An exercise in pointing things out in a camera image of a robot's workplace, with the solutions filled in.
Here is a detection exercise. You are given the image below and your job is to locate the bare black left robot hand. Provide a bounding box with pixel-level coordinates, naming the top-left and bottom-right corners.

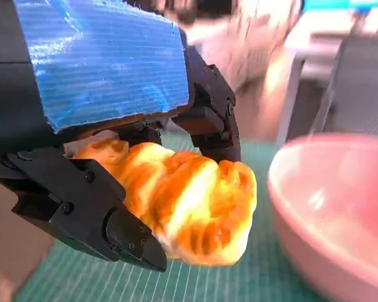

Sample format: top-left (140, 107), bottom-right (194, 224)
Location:
top-left (0, 0), bottom-right (242, 273)

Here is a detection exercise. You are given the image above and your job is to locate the orange braided toy bread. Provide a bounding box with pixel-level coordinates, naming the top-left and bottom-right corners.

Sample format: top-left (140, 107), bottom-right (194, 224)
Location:
top-left (72, 138), bottom-right (258, 267)

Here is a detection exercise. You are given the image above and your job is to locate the pink bowl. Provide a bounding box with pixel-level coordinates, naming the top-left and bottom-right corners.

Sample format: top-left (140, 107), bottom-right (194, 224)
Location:
top-left (266, 133), bottom-right (378, 302)

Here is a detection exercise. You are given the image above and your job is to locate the green cutting mat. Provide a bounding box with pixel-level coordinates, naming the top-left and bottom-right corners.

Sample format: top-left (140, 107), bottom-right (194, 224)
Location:
top-left (14, 130), bottom-right (331, 302)

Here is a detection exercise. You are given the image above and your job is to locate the blue screen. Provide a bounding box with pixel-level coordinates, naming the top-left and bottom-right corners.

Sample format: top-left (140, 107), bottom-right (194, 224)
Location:
top-left (302, 0), bottom-right (378, 12)

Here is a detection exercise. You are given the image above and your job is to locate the grey mesh office chair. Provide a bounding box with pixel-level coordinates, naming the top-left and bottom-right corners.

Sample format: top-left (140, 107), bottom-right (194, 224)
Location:
top-left (277, 31), bottom-right (378, 148)

